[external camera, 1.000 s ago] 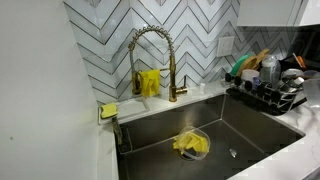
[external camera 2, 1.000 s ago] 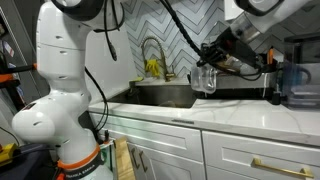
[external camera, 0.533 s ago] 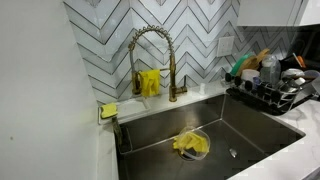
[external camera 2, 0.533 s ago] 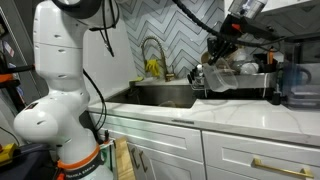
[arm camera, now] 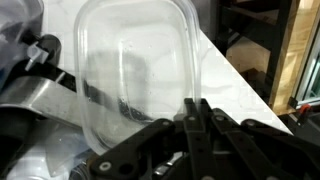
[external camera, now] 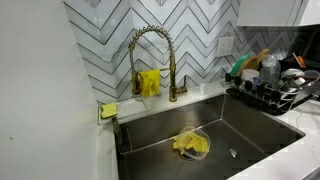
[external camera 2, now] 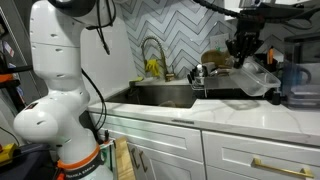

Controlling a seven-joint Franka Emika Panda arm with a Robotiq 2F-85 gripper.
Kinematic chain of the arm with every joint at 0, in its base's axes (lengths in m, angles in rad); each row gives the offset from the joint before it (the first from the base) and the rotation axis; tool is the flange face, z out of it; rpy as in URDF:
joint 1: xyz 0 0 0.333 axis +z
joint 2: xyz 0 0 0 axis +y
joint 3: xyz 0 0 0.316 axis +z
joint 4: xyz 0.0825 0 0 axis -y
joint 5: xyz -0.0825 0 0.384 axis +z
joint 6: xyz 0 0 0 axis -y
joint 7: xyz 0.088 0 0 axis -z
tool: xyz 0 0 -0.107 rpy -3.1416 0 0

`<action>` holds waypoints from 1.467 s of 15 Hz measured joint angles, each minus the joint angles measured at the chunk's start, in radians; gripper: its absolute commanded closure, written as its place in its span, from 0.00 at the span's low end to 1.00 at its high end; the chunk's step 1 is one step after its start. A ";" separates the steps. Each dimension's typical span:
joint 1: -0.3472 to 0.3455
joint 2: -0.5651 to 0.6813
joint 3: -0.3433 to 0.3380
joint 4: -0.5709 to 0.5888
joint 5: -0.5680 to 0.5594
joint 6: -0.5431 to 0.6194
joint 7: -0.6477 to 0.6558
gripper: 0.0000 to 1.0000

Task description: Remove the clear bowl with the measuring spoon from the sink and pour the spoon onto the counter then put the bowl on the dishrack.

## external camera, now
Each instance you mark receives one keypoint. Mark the wooden bowl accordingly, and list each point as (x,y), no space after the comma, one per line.
(254,61)

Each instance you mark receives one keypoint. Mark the clear baby bottle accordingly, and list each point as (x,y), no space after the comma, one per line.
(269,70)

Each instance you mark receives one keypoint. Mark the yellow sponge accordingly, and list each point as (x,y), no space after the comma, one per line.
(109,110)

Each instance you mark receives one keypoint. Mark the black sink caddy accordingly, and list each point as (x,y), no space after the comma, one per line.
(122,137)

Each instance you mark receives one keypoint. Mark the black dish rack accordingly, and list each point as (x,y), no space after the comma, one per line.
(266,97)

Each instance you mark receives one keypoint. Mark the stainless steel sink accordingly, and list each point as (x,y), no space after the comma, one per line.
(173,116)

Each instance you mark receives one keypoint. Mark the crumpled yellow cloth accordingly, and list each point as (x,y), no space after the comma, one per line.
(192,142)

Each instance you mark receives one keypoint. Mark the metal ladle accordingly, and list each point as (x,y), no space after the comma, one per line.
(292,73)

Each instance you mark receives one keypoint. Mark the green plastic plate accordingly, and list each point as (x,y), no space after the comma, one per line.
(238,65)

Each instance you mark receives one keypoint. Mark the clear round bowl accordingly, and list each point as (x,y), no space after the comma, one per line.
(202,134)

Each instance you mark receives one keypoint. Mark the orange utensil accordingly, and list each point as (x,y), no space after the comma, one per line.
(299,60)

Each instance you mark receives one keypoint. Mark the white wall outlet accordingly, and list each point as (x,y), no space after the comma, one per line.
(225,46)

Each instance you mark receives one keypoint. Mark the yellow cloth on faucet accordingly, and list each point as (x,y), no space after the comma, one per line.
(150,83)

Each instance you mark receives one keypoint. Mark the white cup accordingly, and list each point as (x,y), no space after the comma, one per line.
(250,74)

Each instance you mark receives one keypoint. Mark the small white bottle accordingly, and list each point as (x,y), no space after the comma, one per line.
(202,88)

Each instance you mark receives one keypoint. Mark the small grey bowl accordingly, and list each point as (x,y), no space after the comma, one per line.
(312,74)

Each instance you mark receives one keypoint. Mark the metal sink drain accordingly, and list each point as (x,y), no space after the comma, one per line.
(233,153)

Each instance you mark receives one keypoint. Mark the clear sponge tray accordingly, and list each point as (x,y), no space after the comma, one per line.
(133,106)

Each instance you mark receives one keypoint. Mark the gold spring faucet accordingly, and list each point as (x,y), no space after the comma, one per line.
(172,66)

